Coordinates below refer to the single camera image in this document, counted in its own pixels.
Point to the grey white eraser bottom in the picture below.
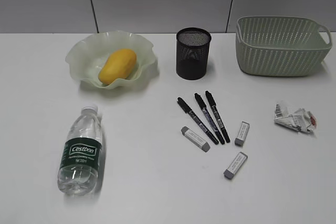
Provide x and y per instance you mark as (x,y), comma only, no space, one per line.
(235,165)

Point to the waste paper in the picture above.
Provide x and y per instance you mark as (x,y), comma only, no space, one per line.
(299,120)

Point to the black mesh pen holder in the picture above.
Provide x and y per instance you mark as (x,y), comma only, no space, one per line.
(192,49)

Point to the frosted wavy glass plate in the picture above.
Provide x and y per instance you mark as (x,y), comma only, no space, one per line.
(87,57)

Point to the black marker pen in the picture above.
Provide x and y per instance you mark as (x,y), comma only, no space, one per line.
(216,114)
(206,113)
(185,107)

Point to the yellow mango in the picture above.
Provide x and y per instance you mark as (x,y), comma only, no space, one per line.
(118,66)

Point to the pale green plastic basket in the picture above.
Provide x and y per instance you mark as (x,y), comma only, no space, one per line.
(280,46)

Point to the clear water bottle green label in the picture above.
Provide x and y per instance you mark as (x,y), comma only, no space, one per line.
(80,162)

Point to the grey white eraser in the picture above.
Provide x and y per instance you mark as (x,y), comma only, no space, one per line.
(242,133)
(195,139)
(235,165)

